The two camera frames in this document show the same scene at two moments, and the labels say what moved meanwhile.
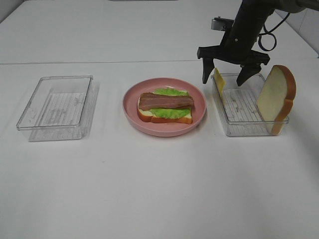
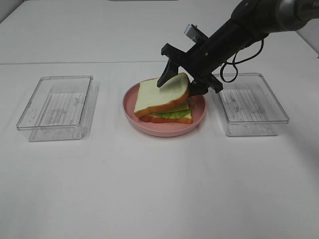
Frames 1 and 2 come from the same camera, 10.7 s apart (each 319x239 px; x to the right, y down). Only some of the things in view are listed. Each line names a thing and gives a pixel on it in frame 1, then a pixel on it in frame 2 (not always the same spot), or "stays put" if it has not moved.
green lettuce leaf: [171, 113] stays put
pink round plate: [163, 129] stays put
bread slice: [148, 115] stays put
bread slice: [276, 97] → [150, 96]
